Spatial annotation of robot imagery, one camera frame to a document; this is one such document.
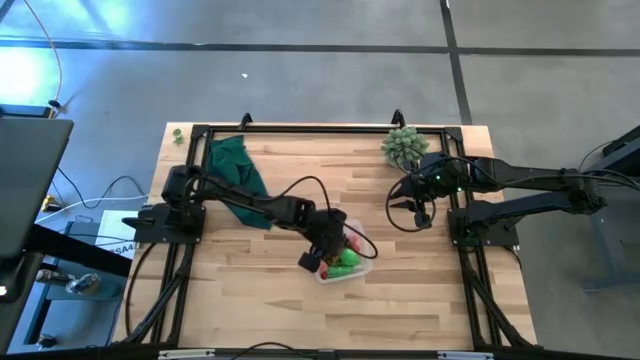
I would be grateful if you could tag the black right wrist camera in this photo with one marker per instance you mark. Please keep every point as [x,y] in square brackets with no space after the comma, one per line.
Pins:
[422,219]

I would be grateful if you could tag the green toy pea pod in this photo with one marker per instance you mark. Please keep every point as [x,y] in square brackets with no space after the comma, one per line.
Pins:
[345,272]

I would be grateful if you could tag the red toy strawberry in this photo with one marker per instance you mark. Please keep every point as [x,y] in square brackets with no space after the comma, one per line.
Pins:
[323,274]

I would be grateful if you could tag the small green toy leaf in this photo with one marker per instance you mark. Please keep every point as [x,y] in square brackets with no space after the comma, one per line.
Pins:
[177,134]

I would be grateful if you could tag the smooth round green toy vegetable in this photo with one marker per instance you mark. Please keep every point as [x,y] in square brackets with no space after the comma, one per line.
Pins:
[350,257]

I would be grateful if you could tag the clear plastic tupperware container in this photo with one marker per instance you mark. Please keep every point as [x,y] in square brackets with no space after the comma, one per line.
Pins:
[366,266]

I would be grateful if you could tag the green artificial succulent plant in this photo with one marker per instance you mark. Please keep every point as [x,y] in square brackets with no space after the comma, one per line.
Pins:
[402,142]

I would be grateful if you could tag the grey side desk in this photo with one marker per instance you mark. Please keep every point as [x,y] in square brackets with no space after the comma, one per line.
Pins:
[30,185]

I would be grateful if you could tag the black bulky floor object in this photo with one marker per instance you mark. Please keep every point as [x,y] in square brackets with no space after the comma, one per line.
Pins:
[17,300]

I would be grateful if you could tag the white paper label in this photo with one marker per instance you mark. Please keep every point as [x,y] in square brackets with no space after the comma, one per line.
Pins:
[112,232]

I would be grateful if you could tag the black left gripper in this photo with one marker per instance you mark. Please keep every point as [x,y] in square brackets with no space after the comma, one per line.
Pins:
[325,227]

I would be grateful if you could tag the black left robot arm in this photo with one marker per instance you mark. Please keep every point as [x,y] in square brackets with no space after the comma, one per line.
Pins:
[240,200]

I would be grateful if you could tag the pink toy berry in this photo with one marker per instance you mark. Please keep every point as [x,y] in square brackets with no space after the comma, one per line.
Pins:
[356,243]

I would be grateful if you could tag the white table edge clamp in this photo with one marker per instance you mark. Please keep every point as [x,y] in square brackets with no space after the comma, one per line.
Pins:
[185,354]
[465,355]

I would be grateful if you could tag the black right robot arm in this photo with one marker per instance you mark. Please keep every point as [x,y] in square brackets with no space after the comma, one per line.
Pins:
[525,175]

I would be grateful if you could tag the black frame clamp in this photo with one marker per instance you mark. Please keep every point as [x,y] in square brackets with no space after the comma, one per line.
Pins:
[398,118]
[245,120]

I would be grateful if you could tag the black aluminium table frame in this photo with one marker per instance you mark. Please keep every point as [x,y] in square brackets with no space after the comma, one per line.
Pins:
[325,129]

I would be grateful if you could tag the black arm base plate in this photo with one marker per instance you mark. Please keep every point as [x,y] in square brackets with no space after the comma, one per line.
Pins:
[495,235]
[150,232]

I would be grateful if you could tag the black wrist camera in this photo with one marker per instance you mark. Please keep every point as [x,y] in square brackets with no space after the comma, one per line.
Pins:
[310,262]
[422,219]

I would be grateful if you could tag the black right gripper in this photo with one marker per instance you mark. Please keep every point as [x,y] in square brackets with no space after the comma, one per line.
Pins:
[437,175]

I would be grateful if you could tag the grey metal side table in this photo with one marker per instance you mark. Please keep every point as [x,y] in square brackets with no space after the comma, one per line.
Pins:
[625,150]

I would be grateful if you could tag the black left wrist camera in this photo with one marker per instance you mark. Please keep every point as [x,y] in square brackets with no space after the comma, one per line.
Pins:
[310,262]

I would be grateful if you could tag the dark green cloth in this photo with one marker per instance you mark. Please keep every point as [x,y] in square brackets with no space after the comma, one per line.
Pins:
[235,165]

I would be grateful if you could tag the black desk leg bar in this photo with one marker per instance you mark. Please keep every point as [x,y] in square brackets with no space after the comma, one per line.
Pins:
[75,250]

